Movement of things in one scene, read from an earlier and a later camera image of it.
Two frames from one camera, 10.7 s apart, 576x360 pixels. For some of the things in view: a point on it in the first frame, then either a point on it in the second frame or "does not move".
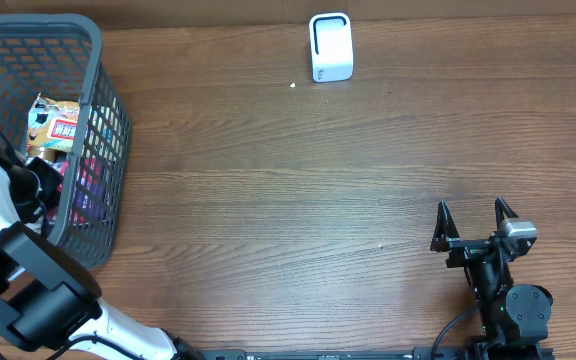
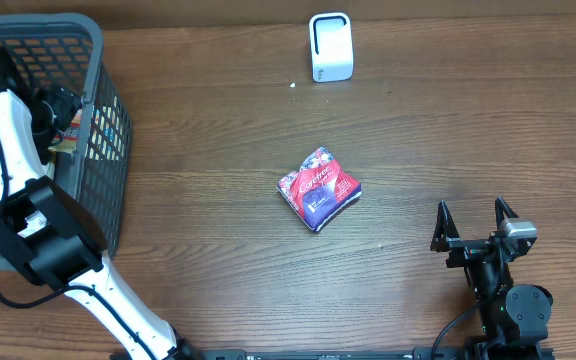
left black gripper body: (34, 188) to (52, 113)
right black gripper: (464, 249) does not move
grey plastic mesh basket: (13, 57) does not move
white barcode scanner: (332, 47) does not move
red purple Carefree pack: (82, 191) to (320, 189)
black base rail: (417, 353) does not move
